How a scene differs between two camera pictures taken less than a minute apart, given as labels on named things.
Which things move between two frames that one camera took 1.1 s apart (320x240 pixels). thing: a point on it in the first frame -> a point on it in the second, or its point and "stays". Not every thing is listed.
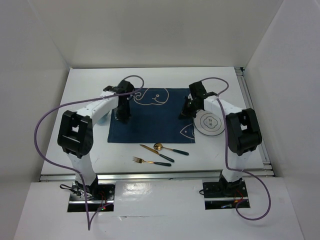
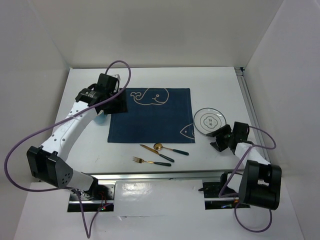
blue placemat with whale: (155, 118) stays
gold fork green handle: (137, 159) stays
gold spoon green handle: (158, 146) stays
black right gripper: (185, 114) -> (225, 129)
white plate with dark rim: (208, 123) stays
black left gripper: (125, 116) -> (121, 106)
